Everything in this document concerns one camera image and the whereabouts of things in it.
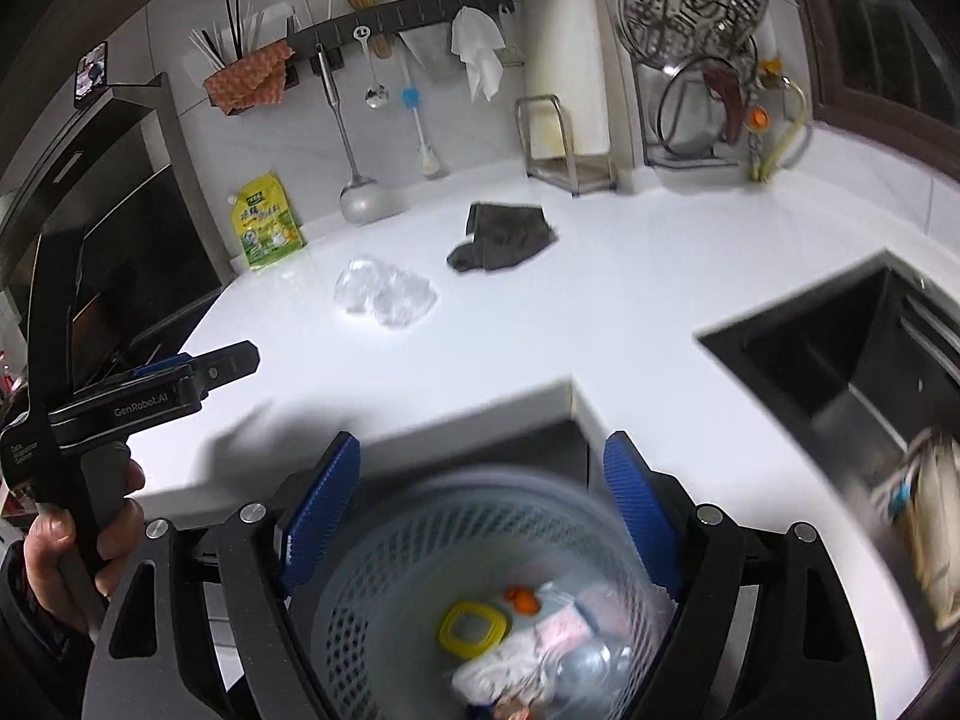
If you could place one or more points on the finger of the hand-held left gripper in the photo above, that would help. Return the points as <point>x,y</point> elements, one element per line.
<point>229,366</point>
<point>157,369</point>

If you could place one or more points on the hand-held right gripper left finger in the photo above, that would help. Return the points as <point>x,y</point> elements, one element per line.
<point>322,510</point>

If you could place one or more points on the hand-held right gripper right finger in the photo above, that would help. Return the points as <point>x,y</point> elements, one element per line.
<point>637,510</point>

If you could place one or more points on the pale mesh waste basket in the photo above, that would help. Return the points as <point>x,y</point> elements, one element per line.
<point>390,615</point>

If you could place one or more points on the pink paper receipt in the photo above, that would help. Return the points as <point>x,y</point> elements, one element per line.
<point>562,626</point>

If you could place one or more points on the clear plastic wrap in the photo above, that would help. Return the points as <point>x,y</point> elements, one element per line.
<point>592,671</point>

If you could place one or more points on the clear plastic bag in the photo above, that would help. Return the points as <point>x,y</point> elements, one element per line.
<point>382,296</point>

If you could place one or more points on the yellow plastic lid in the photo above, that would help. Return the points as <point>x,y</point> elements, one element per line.
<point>448,630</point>

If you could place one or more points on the white tissue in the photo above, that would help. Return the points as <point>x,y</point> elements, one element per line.
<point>495,671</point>

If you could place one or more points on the person's left hand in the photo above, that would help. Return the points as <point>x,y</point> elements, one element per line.
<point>45,555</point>

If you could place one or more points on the black range hood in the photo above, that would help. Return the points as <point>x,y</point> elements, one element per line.
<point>127,240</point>

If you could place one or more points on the yellow seasoning pouch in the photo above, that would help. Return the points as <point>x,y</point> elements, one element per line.
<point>266,229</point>

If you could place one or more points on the metal spatula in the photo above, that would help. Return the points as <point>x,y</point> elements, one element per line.
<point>364,202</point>

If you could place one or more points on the dark kitchen sink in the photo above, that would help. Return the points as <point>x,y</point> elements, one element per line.
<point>810,367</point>

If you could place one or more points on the orange dish cloth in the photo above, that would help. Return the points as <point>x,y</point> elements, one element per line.
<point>247,82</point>

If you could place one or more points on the pale dish cloth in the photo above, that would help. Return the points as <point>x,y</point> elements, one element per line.
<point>930,525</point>

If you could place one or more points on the black smartphone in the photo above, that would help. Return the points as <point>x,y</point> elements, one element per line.
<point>91,75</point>

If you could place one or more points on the dark grey cloth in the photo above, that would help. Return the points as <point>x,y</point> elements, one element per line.
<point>502,236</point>

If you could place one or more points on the metal spoon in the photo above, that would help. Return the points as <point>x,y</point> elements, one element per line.
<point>376,96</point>

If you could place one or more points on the blue white cleaning brush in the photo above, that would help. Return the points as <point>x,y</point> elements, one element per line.
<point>410,99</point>

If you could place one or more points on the bundle of chopsticks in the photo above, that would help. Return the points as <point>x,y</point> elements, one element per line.
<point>236,22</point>

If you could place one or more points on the metal cutting board rack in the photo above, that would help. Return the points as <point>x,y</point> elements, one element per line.
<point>570,165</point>

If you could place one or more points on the kitchen cleaver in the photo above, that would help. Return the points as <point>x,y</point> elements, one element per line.
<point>424,52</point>

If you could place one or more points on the glass pot lid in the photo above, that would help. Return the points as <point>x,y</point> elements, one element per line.
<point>690,135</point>

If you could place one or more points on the white hanging cloth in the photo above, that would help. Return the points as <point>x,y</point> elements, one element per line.
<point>476,45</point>

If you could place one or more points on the white cutting board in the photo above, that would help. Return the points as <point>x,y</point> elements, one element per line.
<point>577,52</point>

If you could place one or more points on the window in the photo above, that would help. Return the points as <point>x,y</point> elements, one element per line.
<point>885,30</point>

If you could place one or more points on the dark wall hook rail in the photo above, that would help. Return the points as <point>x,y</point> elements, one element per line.
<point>420,11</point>

